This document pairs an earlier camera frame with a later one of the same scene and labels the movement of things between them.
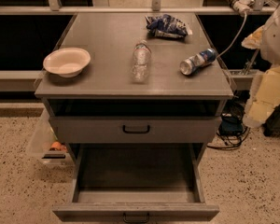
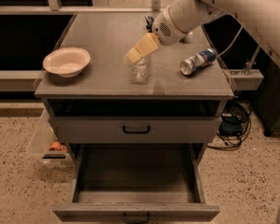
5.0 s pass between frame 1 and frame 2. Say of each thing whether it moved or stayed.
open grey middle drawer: stayed
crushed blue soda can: stayed
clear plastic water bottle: stayed
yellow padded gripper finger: moved
